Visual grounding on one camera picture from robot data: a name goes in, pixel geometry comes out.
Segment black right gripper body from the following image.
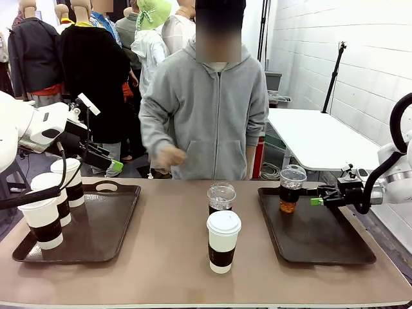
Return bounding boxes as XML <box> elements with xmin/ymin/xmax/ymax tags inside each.
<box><xmin>336</xmin><ymin>178</ymin><xmax>366</xmax><ymax>207</ymax></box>

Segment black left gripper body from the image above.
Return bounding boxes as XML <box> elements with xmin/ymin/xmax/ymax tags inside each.
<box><xmin>57</xmin><ymin>119</ymin><xmax>97</xmax><ymax>162</ymax></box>

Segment clear plastic cup domed lid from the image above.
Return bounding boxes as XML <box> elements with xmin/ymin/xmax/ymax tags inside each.
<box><xmin>207</xmin><ymin>182</ymin><xmax>237</xmax><ymax>216</ymax></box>
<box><xmin>279</xmin><ymin>164</ymin><xmax>308</xmax><ymax>214</ymax></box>

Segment white paper cup brown sleeve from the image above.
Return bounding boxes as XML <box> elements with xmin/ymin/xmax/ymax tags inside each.
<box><xmin>17</xmin><ymin>192</ymin><xmax>64</xmax><ymax>251</ymax></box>
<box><xmin>206</xmin><ymin>211</ymin><xmax>242</xmax><ymax>275</ymax></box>
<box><xmin>50</xmin><ymin>157</ymin><xmax>86</xmax><ymax>209</ymax></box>
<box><xmin>30</xmin><ymin>172</ymin><xmax>72</xmax><ymax>228</ymax></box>

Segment person's right forearm gray sleeve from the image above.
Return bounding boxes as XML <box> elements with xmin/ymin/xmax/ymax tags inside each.
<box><xmin>138</xmin><ymin>118</ymin><xmax>176</xmax><ymax>162</ymax></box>

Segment brown plastic serving tray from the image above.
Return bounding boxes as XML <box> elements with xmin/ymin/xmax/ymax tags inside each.
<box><xmin>257</xmin><ymin>182</ymin><xmax>377</xmax><ymax>265</ymax></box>
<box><xmin>12</xmin><ymin>180</ymin><xmax>142</xmax><ymax>264</ymax></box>

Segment tray with clear plastic items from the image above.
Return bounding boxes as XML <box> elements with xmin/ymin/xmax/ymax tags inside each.
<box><xmin>267</xmin><ymin>90</ymin><xmax>292</xmax><ymax>107</ymax></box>

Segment person's right hand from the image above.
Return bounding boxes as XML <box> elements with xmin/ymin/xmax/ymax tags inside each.
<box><xmin>153</xmin><ymin>144</ymin><xmax>187</xmax><ymax>173</ymax></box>

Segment large white table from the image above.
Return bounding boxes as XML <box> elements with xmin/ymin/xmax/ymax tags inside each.
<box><xmin>266</xmin><ymin>108</ymin><xmax>387</xmax><ymax>173</ymax></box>

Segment mannequin in black coat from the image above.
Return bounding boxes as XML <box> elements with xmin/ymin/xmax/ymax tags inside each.
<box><xmin>59</xmin><ymin>0</ymin><xmax>131</xmax><ymax>162</ymax></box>

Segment red bin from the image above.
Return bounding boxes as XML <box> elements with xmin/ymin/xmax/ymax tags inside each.
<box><xmin>251</xmin><ymin>136</ymin><xmax>265</xmax><ymax>180</ymax></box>

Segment mannequin in dark gray jacket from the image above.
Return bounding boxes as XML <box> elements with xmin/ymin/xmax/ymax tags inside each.
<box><xmin>8</xmin><ymin>0</ymin><xmax>64</xmax><ymax>109</ymax></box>

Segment mannequin in white jacket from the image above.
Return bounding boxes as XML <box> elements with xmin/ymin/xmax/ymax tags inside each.
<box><xmin>131</xmin><ymin>28</ymin><xmax>170</xmax><ymax>97</ymax></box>

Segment black tripod stand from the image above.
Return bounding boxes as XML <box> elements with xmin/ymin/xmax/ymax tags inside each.
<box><xmin>321</xmin><ymin>41</ymin><xmax>348</xmax><ymax>115</ymax></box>

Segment mannequin in gray-green jacket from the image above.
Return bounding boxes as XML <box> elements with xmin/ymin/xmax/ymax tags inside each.
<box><xmin>115</xmin><ymin>6</ymin><xmax>142</xmax><ymax>71</ymax></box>

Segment person in blue patterned shirt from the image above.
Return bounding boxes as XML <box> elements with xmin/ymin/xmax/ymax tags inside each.
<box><xmin>89</xmin><ymin>0</ymin><xmax>123</xmax><ymax>49</ymax></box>

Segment gray plastic bin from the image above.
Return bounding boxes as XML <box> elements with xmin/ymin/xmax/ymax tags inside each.
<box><xmin>264</xmin><ymin>71</ymin><xmax>283</xmax><ymax>91</ymax></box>

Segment person in gray hoodie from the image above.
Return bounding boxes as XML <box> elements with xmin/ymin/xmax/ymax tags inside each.
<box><xmin>138</xmin><ymin>0</ymin><xmax>270</xmax><ymax>181</ymax></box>

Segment mannequin with yellow collar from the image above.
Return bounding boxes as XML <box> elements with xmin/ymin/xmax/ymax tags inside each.
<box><xmin>53</xmin><ymin>3</ymin><xmax>75</xmax><ymax>35</ymax></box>

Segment mannequin in white shirt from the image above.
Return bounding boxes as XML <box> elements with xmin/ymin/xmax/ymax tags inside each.
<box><xmin>160</xmin><ymin>0</ymin><xmax>197</xmax><ymax>55</ymax></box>

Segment green sun hat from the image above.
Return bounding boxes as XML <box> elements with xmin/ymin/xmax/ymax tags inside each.
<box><xmin>135</xmin><ymin>0</ymin><xmax>173</xmax><ymax>32</ymax></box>

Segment black vertical stand poles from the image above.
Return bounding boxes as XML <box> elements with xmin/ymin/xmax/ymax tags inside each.
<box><xmin>257</xmin><ymin>0</ymin><xmax>272</xmax><ymax>62</ymax></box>

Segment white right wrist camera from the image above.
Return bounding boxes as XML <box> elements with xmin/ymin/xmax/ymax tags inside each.
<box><xmin>340</xmin><ymin>163</ymin><xmax>355</xmax><ymax>180</ymax></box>

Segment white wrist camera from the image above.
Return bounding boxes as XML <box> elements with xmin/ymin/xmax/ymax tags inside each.
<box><xmin>340</xmin><ymin>163</ymin><xmax>355</xmax><ymax>180</ymax></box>
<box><xmin>77</xmin><ymin>92</ymin><xmax>101</xmax><ymax>117</ymax></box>

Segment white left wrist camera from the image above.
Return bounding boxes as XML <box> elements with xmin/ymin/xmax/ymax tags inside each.
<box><xmin>77</xmin><ymin>92</ymin><xmax>101</xmax><ymax>117</ymax></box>

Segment coiled white cable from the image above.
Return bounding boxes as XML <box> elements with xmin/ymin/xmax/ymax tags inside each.
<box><xmin>259</xmin><ymin>162</ymin><xmax>283</xmax><ymax>181</ymax></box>

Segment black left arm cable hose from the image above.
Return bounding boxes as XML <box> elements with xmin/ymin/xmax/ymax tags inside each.
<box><xmin>0</xmin><ymin>141</ymin><xmax>70</xmax><ymax>210</ymax></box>

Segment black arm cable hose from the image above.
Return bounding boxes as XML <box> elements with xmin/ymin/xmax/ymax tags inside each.
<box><xmin>355</xmin><ymin>92</ymin><xmax>412</xmax><ymax>215</ymax></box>
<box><xmin>0</xmin><ymin>141</ymin><xmax>70</xmax><ymax>210</ymax></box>

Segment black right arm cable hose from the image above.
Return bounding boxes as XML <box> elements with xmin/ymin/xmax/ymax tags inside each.
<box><xmin>355</xmin><ymin>92</ymin><xmax>412</xmax><ymax>215</ymax></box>

